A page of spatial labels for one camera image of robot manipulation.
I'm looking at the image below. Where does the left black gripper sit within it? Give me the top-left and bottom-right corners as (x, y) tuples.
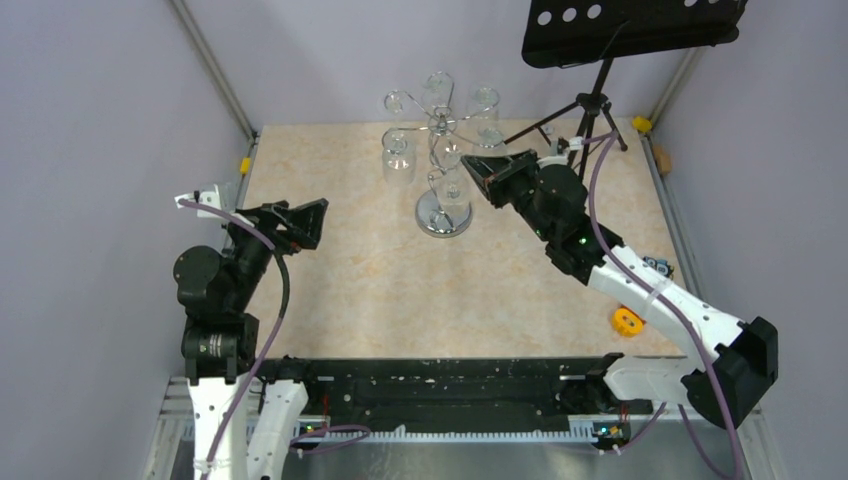
(221, 196), (327, 308)

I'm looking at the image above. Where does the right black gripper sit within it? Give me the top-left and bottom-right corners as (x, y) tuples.
(461, 149), (555, 243)

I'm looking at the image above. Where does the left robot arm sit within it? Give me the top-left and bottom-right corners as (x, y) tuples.
(172, 195), (329, 479)

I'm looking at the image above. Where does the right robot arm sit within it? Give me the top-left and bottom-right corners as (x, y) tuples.
(461, 150), (778, 427)

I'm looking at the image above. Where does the chrome wine glass rack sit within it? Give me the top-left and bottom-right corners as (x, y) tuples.
(381, 71), (503, 239)

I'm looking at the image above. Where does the black music stand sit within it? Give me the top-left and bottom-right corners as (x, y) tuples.
(505, 0), (747, 144)

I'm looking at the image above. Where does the yellow corner clip right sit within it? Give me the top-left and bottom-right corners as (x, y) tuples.
(631, 116), (653, 134)

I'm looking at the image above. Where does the small blue black device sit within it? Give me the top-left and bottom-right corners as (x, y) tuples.
(643, 256), (675, 279)

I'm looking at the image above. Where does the yellow and red toy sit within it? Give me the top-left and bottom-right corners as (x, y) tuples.
(610, 306), (645, 338)

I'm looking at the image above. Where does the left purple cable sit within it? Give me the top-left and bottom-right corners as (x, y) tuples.
(178, 198), (372, 480)

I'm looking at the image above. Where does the purple cable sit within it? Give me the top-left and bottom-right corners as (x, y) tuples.
(578, 132), (747, 480)
(178, 198), (372, 480)

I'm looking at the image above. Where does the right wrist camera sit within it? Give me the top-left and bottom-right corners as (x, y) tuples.
(537, 136), (585, 168)

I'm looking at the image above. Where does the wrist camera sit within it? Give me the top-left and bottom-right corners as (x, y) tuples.
(537, 136), (585, 168)
(174, 183), (233, 211)

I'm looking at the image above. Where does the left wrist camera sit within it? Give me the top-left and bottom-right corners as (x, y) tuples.
(174, 183), (233, 211)

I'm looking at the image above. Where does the brown block on rail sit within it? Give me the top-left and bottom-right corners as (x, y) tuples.
(652, 145), (673, 176)

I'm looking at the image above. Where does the white cable duct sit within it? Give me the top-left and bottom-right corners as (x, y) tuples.
(362, 420), (628, 444)

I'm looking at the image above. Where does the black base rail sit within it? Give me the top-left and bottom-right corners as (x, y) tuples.
(258, 354), (654, 434)

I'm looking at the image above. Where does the aluminium frame post right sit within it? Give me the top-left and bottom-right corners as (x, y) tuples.
(649, 47), (705, 129)

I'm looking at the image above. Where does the aluminium frame post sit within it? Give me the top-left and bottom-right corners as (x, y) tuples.
(167, 0), (258, 142)
(649, 47), (705, 129)

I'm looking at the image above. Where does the aluminium frame post left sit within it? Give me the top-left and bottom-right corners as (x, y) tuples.
(167, 0), (258, 142)

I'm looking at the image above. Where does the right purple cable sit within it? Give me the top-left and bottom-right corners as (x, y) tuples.
(578, 132), (747, 480)

